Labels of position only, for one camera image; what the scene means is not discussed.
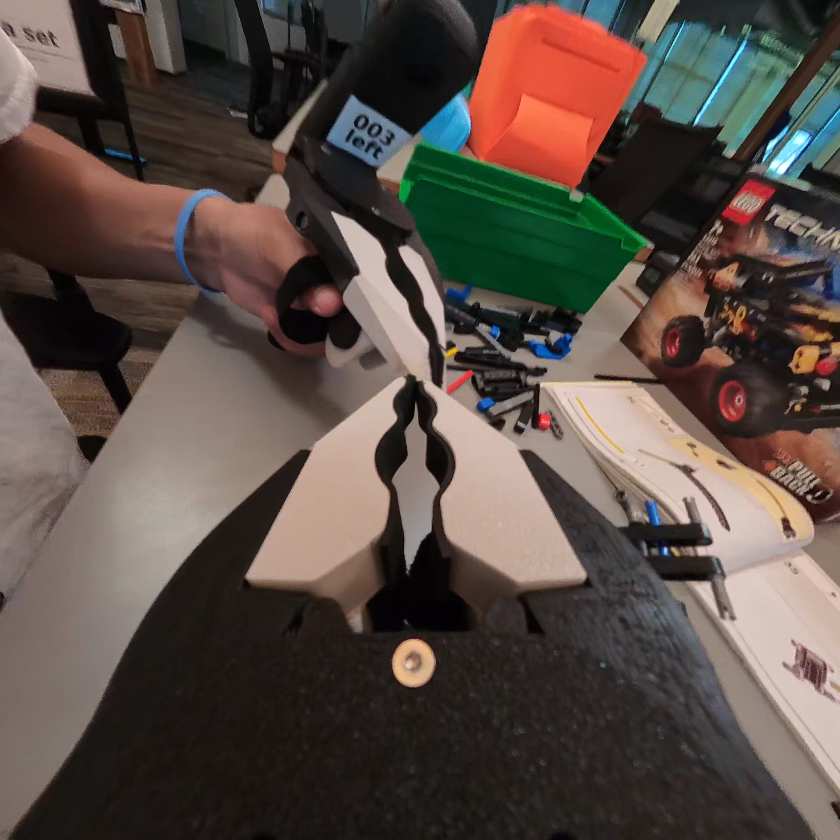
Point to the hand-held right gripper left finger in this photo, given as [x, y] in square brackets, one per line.
[321, 512]

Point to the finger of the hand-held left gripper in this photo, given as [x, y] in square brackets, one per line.
[426, 295]
[374, 295]

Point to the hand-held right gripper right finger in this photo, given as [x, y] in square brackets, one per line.
[512, 518]

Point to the pile of lego beams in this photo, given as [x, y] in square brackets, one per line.
[499, 377]

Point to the person's left forearm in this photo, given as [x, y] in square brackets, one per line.
[98, 210]

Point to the red lego axle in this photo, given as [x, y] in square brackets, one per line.
[459, 382]

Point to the grey thin lego liftarm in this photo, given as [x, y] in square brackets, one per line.
[556, 426]

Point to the blue curved lego panel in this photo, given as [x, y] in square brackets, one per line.
[548, 348]

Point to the partly built lego model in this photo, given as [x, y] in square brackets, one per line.
[669, 535]

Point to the long black lego axle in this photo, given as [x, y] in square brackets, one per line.
[627, 379]

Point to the lego set box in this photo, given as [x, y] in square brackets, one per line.
[754, 328]

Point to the person's left hand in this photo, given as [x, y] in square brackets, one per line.
[249, 262]

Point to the light blue bundle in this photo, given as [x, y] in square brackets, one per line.
[446, 124]

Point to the green plastic bin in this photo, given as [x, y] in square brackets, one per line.
[512, 249]

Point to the open instruction booklet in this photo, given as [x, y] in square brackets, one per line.
[623, 433]

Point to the orange plastic bin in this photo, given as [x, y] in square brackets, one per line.
[551, 98]

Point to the blue wristband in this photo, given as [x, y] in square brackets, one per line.
[178, 239]

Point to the black office chair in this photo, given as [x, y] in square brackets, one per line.
[65, 341]

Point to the framed marker sign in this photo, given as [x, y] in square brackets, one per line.
[39, 39]

